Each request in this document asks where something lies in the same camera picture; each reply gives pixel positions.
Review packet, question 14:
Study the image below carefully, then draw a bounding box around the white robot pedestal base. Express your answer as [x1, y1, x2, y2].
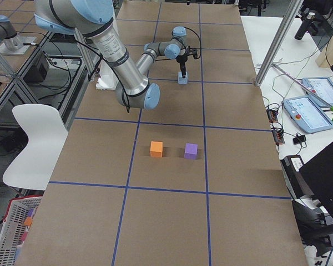
[96, 58, 118, 90]

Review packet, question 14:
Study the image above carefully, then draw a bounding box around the light blue foam block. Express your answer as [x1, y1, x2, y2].
[178, 71, 188, 84]

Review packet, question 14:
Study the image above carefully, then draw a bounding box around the purple foam block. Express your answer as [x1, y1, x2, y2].
[184, 143, 198, 160]

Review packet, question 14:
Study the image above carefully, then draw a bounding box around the white perforated basket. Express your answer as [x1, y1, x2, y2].
[0, 196, 42, 265]

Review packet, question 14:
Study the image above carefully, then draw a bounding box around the aluminium frame post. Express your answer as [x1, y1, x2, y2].
[254, 0, 303, 87]

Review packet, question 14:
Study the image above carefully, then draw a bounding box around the far teach pendant tablet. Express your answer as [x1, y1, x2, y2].
[302, 77, 333, 106]

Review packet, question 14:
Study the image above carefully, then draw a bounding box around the white plastic chair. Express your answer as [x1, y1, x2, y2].
[3, 104, 68, 191]

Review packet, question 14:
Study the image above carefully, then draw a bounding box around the near teach pendant tablet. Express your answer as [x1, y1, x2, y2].
[283, 96, 333, 134]

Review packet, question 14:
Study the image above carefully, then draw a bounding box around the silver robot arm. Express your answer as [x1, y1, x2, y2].
[0, 15, 36, 55]
[34, 0, 188, 109]

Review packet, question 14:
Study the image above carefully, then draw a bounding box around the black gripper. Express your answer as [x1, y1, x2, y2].
[176, 54, 187, 79]

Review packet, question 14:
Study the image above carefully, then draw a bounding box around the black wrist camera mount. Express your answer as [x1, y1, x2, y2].
[188, 48, 200, 60]

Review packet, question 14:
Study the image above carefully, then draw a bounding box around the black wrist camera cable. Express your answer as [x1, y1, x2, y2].
[183, 26, 203, 53]

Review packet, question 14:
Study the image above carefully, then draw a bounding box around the green tipped grabber stick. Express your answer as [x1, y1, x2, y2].
[271, 63, 333, 122]

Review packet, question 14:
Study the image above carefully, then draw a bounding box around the teach pendant tablet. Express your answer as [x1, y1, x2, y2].
[283, 96, 333, 134]
[302, 77, 333, 106]

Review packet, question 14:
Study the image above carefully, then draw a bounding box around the black laptop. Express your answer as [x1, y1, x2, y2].
[300, 142, 333, 217]

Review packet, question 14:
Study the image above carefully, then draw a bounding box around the orange foam block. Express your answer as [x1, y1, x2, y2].
[150, 141, 163, 158]

